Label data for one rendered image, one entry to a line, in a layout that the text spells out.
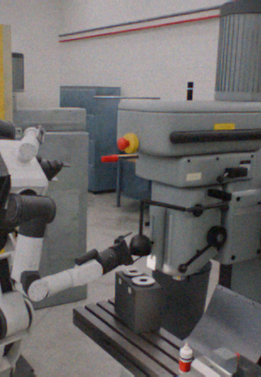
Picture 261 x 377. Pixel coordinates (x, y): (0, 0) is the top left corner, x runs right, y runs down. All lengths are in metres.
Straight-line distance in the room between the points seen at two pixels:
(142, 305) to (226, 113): 0.84
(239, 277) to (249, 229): 0.36
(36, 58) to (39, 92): 0.76
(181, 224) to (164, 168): 0.19
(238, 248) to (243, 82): 0.56
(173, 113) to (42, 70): 9.95
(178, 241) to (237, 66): 0.61
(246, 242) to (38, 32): 9.92
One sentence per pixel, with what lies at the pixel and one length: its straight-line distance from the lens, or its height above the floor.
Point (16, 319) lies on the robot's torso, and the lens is 1.99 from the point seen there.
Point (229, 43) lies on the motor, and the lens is 1.71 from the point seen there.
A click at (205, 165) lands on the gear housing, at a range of 1.50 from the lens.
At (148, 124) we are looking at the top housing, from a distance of 1.40.
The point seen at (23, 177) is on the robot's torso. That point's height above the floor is 1.61.
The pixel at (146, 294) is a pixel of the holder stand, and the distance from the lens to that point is 1.93.
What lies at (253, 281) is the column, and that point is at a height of 1.20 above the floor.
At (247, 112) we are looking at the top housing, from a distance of 1.60.
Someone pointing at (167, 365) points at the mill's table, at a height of 0.96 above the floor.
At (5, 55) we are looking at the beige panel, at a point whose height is 2.12.
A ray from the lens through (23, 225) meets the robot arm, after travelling 1.64.
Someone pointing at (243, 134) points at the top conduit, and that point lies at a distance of 1.54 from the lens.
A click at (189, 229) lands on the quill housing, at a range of 1.55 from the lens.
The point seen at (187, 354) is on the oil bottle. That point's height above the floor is 1.04.
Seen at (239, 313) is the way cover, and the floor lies 1.06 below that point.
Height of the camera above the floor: 1.91
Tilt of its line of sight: 13 degrees down
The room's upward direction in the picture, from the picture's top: 1 degrees clockwise
